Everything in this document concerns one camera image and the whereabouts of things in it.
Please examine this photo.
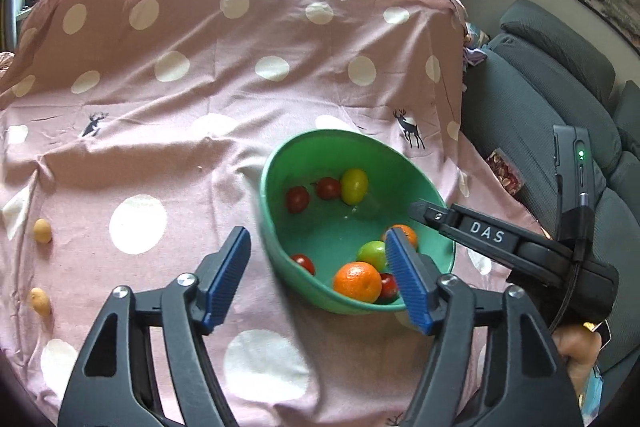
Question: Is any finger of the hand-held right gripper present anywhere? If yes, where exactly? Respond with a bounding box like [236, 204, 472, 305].
[407, 200, 572, 289]

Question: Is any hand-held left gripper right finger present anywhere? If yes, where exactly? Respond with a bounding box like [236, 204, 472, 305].
[385, 227, 585, 427]

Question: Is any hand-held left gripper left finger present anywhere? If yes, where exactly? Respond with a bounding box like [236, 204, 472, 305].
[57, 226, 252, 427]

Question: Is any red cherry tomato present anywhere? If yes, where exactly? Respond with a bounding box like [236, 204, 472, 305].
[313, 177, 342, 201]
[286, 186, 311, 214]
[377, 273, 400, 300]
[291, 253, 316, 276]

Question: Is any small green plum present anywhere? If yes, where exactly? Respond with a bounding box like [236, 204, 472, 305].
[356, 240, 388, 273]

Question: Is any orange mandarin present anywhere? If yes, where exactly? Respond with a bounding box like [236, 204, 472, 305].
[382, 224, 419, 253]
[333, 261, 383, 303]

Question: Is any green bowl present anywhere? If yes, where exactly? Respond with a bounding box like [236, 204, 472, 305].
[259, 129, 457, 315]

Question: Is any large yellow-green plum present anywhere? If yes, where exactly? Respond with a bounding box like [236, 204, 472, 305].
[341, 168, 369, 205]

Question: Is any person's right hand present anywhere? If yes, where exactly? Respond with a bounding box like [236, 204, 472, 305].
[556, 323, 603, 396]

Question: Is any clear snack packet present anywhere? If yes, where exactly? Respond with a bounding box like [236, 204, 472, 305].
[486, 148, 523, 196]

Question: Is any grey sofa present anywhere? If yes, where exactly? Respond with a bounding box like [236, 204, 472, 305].
[462, 0, 640, 378]

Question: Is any pink polka-dot blanket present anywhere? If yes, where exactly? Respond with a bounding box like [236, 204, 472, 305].
[0, 0, 551, 427]

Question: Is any purple cloth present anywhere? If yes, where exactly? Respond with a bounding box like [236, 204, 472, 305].
[462, 22, 488, 68]

